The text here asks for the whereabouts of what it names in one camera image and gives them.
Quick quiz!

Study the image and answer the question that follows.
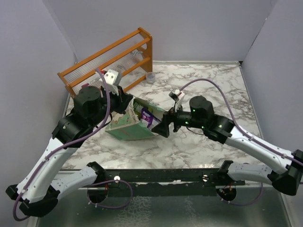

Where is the small clear plastic cup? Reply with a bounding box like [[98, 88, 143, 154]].
[[146, 72, 156, 84]]

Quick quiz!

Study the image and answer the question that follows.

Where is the purple snack packet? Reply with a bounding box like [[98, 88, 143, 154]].
[[141, 107, 163, 130]]

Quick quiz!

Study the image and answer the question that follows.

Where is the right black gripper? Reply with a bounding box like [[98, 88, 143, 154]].
[[152, 100, 206, 137]]

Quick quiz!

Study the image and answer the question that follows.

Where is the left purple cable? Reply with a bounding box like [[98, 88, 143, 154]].
[[13, 68, 112, 222]]

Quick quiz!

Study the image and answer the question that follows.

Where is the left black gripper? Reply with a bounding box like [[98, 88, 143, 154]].
[[89, 84, 134, 128]]

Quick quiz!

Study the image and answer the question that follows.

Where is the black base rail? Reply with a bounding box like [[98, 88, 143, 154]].
[[88, 161, 245, 202]]

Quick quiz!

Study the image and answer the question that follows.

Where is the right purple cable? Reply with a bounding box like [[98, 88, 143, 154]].
[[179, 79, 303, 166]]

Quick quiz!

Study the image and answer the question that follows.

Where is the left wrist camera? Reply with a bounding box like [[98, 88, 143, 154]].
[[99, 70, 123, 95]]

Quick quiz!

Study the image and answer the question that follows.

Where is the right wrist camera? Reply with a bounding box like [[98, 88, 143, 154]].
[[169, 89, 185, 110]]

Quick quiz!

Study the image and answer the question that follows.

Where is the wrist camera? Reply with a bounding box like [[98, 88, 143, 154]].
[[169, 89, 185, 110], [99, 70, 123, 95]]

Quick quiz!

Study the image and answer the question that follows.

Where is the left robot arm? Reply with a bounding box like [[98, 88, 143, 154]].
[[6, 86, 133, 221]]

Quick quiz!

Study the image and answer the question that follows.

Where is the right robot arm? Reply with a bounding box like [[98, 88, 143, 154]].
[[152, 96, 303, 196]]

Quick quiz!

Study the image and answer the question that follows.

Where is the grey clip on rack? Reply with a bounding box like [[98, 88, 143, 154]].
[[130, 50, 143, 59]]

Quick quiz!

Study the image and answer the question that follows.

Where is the green paper bag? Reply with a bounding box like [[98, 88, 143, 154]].
[[105, 97, 164, 140]]

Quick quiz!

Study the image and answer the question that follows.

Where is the orange wooden rack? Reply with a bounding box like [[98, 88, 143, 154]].
[[58, 27, 153, 97]]

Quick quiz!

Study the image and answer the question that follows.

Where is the purple cable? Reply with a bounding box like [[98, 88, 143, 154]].
[[179, 79, 303, 166], [13, 68, 112, 222]]

